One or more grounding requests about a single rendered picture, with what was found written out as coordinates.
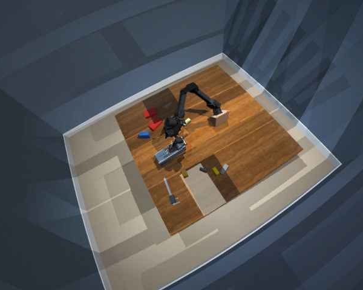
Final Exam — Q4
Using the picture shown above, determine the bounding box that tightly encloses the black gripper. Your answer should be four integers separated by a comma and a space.
164, 126, 183, 147

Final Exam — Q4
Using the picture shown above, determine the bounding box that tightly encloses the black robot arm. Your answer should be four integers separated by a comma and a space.
165, 82, 223, 137

